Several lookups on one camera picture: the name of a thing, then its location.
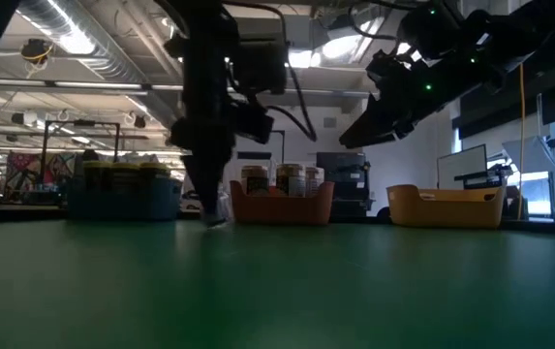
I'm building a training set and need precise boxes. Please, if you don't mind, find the yellow-lid spice jar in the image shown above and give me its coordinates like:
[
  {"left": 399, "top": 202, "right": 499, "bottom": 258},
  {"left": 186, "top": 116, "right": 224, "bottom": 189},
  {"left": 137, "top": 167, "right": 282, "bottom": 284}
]
[
  {"left": 139, "top": 161, "right": 171, "bottom": 183},
  {"left": 81, "top": 161, "right": 113, "bottom": 191},
  {"left": 110, "top": 162, "right": 141, "bottom": 191}
]

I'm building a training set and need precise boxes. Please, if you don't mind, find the black desk with equipment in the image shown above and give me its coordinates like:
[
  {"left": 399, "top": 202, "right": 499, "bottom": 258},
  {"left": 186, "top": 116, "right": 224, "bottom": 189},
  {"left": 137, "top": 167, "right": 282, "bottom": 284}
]
[{"left": 453, "top": 162, "right": 515, "bottom": 191}]

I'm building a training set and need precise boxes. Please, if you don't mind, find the yellow plastic bin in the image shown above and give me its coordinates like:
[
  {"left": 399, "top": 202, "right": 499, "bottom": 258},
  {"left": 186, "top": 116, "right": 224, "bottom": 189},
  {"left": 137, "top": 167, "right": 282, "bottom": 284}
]
[{"left": 385, "top": 183, "right": 508, "bottom": 230}]

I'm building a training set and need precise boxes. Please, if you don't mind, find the yellow hanging cable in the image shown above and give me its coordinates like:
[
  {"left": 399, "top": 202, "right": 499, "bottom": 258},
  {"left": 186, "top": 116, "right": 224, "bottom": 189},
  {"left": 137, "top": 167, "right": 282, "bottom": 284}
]
[{"left": 517, "top": 62, "right": 528, "bottom": 222}]

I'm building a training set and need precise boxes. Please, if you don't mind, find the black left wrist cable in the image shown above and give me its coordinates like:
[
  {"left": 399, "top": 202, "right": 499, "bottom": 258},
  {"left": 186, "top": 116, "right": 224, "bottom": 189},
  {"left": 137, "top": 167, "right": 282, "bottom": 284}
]
[{"left": 264, "top": 62, "right": 320, "bottom": 144}]

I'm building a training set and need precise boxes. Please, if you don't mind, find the black cabinet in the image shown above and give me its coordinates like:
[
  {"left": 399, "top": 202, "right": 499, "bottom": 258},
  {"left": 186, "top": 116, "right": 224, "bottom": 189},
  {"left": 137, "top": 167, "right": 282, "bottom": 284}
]
[{"left": 315, "top": 151, "right": 373, "bottom": 222}]

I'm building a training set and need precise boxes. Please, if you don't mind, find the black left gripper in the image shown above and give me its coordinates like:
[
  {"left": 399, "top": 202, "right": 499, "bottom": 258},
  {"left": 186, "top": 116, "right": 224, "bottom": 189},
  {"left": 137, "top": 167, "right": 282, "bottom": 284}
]
[{"left": 169, "top": 104, "right": 276, "bottom": 225}]

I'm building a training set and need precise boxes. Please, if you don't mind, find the green table mat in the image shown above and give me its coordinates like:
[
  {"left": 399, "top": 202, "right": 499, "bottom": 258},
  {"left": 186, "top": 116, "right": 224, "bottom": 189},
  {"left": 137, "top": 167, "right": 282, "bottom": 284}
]
[{"left": 0, "top": 220, "right": 555, "bottom": 349}]

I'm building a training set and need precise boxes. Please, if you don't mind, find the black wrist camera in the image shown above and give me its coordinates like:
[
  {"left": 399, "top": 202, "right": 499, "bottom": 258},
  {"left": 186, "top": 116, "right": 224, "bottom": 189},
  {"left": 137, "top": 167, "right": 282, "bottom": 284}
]
[
  {"left": 235, "top": 41, "right": 290, "bottom": 97},
  {"left": 396, "top": 2, "right": 467, "bottom": 60}
]

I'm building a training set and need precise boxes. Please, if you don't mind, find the orange plastic bin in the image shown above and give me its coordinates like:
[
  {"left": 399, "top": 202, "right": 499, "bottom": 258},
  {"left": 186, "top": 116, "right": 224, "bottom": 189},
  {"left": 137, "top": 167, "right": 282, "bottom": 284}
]
[{"left": 230, "top": 179, "right": 335, "bottom": 226}]

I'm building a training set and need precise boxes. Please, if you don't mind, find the colourful wall hanging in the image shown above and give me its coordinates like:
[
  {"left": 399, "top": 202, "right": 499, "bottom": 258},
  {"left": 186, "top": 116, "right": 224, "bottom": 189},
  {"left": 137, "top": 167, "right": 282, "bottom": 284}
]
[{"left": 5, "top": 150, "right": 77, "bottom": 193}]

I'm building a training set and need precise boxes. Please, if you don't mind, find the wide spiral ceiling duct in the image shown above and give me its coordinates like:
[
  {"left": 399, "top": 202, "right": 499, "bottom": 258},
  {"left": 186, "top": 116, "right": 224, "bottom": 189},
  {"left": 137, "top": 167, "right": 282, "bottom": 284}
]
[{"left": 15, "top": 0, "right": 181, "bottom": 86}]

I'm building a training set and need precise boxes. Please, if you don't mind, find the black ceiling cable reel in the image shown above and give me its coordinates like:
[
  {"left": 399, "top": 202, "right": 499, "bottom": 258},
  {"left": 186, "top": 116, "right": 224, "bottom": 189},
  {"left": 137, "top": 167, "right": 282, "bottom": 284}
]
[{"left": 19, "top": 38, "right": 55, "bottom": 79}]

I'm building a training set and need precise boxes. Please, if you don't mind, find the grey ceiling pipe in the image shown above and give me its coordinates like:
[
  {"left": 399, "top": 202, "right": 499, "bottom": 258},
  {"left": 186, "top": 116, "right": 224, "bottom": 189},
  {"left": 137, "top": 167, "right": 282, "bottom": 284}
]
[{"left": 0, "top": 79, "right": 375, "bottom": 96}]

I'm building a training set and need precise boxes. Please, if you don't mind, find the black metal rig frame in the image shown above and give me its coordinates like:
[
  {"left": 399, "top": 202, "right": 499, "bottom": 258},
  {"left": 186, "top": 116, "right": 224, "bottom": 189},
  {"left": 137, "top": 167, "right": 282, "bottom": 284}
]
[{"left": 39, "top": 119, "right": 121, "bottom": 188}]

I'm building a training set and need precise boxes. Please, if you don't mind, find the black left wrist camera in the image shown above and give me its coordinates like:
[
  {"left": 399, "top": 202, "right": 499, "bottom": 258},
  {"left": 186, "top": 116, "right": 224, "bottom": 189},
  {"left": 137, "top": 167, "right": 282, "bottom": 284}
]
[{"left": 235, "top": 41, "right": 290, "bottom": 97}]

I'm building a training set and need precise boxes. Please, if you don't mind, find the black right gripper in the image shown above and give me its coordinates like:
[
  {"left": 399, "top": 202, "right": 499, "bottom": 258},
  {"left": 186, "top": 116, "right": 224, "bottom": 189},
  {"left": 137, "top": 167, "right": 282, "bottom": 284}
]
[{"left": 339, "top": 48, "right": 472, "bottom": 149}]

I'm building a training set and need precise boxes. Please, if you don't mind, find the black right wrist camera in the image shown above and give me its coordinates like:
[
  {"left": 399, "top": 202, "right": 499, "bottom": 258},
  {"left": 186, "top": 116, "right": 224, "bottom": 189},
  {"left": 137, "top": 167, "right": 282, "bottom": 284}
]
[{"left": 396, "top": 2, "right": 467, "bottom": 60}]

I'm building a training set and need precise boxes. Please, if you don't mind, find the blue plastic bin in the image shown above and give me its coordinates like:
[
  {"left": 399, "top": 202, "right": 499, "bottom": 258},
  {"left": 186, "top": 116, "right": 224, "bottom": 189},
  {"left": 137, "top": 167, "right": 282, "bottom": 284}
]
[{"left": 67, "top": 174, "right": 184, "bottom": 223}]

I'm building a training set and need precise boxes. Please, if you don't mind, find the whiteboard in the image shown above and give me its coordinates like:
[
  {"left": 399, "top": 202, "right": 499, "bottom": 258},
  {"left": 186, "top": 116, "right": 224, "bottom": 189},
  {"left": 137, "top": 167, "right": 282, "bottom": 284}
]
[{"left": 436, "top": 143, "right": 489, "bottom": 191}]

